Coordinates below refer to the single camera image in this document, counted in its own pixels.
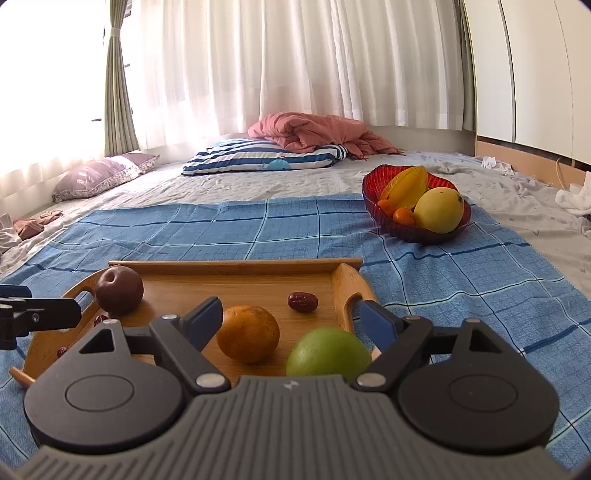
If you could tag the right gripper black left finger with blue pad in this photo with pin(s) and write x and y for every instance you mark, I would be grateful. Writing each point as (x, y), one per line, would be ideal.
(119, 387)

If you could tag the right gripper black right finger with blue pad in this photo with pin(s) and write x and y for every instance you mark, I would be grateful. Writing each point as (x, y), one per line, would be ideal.
(464, 388)

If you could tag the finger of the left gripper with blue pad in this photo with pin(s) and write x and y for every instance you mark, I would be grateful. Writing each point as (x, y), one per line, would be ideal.
(14, 291)

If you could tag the dark purple passion fruit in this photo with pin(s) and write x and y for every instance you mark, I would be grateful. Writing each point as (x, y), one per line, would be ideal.
(119, 291)

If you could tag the large brownish orange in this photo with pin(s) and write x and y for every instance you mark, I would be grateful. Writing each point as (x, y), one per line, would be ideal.
(248, 333)

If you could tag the red jujube date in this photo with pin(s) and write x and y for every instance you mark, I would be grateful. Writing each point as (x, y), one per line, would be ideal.
(302, 302)

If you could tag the crumpled clothes at left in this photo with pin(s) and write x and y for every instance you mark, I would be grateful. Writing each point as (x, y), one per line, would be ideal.
(13, 232)

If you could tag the small dates in tray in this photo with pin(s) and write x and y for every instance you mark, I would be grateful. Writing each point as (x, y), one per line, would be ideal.
(97, 321)

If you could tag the blue checked cloth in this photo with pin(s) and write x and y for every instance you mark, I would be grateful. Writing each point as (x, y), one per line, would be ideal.
(488, 272)

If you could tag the purple pillow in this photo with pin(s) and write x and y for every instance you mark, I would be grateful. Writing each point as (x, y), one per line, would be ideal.
(99, 176)

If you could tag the yellow mango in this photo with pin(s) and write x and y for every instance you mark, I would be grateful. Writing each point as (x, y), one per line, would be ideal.
(439, 210)

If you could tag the small orange in bowl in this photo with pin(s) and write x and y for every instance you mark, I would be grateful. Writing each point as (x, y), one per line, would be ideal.
(404, 217)
(388, 207)

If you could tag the wooden serving tray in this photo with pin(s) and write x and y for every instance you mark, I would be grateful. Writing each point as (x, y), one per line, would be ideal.
(179, 286)

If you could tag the green drape curtain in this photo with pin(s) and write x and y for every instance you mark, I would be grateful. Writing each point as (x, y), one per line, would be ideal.
(119, 132)

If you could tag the grey bed sheet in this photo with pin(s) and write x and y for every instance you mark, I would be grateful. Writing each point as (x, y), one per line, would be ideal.
(521, 203)

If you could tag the yellow starfruit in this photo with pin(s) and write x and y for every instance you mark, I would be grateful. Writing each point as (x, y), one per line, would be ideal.
(405, 190)

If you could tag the red glass fruit bowl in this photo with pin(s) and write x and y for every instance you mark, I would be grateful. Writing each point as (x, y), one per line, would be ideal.
(372, 187)

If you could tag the blue white striped pillow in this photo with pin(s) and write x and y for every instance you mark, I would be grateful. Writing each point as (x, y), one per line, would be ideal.
(247, 155)

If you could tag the white sheer curtain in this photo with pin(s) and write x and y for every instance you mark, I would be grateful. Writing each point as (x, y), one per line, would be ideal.
(198, 71)

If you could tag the pink folded blanket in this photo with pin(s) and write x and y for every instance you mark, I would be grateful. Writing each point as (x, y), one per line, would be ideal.
(302, 133)

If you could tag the white wardrobe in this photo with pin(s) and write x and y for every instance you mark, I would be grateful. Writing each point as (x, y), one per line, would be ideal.
(532, 73)

